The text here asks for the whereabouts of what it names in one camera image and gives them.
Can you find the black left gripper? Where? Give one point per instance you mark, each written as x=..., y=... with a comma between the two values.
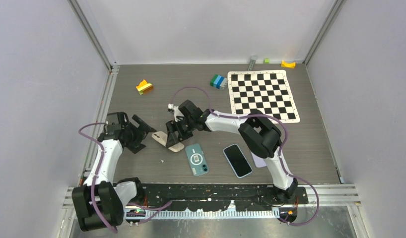
x=136, y=146

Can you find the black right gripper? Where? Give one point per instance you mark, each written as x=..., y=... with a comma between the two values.
x=172, y=138

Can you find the cream cased phone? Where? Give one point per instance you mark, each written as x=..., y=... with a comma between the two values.
x=161, y=138

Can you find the teal phone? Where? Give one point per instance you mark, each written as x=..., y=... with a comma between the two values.
x=196, y=159

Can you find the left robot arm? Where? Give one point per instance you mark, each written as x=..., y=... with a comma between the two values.
x=100, y=202

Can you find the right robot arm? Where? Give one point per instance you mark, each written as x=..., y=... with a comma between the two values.
x=257, y=130

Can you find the light blue phone face up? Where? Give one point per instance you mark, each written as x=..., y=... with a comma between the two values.
x=237, y=161

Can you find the lilac phone case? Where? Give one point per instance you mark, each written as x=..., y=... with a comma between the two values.
x=258, y=161

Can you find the yellow orange toy block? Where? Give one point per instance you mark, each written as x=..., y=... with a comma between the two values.
x=144, y=87

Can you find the green blue block stack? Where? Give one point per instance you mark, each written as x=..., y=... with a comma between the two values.
x=218, y=82

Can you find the black white chessboard mat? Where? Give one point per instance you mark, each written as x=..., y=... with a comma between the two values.
x=267, y=91

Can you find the yellow curved toy piece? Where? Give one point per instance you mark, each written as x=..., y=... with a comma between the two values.
x=285, y=64

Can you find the grey metal bracket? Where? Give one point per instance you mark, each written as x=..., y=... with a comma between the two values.
x=253, y=60

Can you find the aluminium frame rail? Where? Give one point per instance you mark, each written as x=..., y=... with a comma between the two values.
x=332, y=207

